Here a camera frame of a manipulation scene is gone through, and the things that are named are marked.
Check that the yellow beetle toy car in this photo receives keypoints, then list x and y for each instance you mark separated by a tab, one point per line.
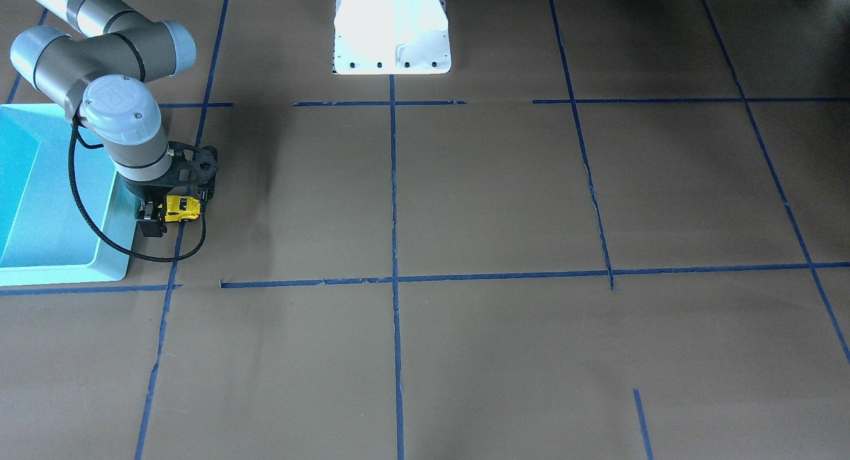
182	208

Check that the light blue plastic bin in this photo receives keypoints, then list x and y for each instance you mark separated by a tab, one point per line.
44	238

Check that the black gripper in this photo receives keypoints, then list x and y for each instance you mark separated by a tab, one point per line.
144	194

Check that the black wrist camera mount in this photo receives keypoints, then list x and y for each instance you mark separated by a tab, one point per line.
193	167

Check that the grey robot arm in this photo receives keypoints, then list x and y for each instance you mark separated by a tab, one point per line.
101	81

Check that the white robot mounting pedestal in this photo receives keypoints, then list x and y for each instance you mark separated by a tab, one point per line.
391	37

